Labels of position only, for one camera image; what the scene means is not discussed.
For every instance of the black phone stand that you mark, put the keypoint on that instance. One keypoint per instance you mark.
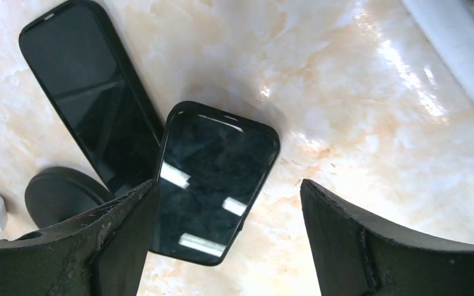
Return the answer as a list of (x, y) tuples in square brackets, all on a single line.
[(58, 193)]

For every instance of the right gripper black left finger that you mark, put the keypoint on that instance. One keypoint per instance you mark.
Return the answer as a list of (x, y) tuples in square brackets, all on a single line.
[(99, 252)]

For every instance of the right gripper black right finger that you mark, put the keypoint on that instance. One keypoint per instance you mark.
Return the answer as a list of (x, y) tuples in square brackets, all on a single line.
[(357, 252)]

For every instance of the black smartphone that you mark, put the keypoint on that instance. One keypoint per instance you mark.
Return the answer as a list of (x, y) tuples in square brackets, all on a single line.
[(212, 167), (80, 63)]

